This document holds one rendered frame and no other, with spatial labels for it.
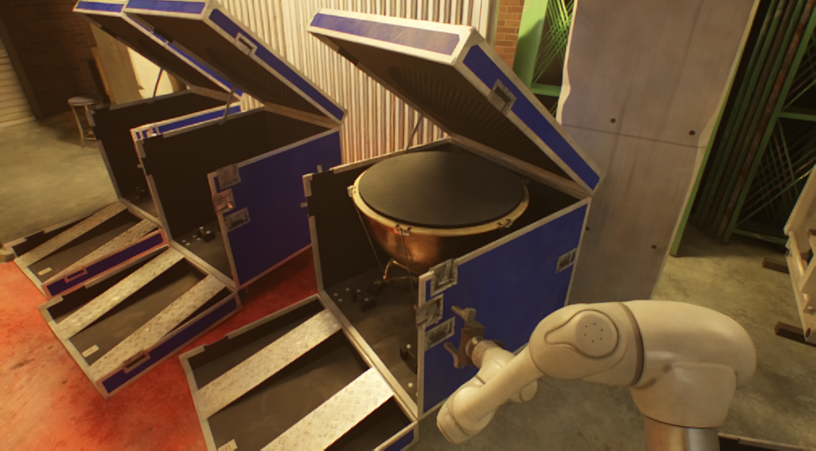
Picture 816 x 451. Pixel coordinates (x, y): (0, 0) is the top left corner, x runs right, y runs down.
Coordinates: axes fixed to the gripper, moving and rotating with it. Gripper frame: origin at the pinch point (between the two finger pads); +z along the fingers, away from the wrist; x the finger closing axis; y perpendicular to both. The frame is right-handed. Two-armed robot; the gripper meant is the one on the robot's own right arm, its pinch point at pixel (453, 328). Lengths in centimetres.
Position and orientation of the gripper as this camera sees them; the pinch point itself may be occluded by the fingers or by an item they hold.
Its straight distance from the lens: 152.0
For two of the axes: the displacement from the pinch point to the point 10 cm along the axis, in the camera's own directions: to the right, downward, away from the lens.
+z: -4.3, -1.5, 8.9
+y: -8.8, -1.4, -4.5
